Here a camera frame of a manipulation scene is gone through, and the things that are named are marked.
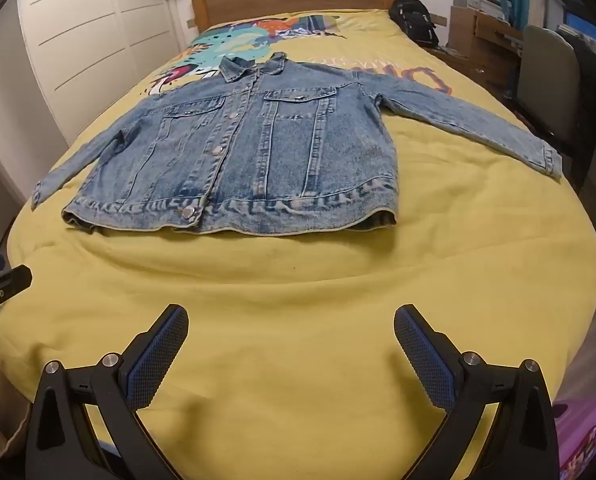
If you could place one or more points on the wooden desk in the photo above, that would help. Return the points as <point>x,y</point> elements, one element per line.
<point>483,45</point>

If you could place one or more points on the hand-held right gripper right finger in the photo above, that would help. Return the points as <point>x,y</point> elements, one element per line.
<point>423,355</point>

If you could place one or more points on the yellow printed blanket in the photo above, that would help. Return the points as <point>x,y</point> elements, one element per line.
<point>298,280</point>

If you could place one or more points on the pink plastic box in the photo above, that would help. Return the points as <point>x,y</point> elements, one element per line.
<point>580,435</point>

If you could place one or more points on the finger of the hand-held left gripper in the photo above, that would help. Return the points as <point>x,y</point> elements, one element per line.
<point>5,281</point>

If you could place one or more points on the white wardrobe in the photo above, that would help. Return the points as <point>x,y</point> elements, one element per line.
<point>93,35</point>

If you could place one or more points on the blue denim jacket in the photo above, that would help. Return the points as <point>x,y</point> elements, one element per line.
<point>278,160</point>

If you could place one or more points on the black backpack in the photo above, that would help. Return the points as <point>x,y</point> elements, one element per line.
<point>414,20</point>

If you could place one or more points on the grey chair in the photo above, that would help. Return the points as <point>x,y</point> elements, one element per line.
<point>550,80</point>

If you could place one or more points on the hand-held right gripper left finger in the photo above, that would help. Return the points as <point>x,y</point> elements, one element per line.
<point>160,355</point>

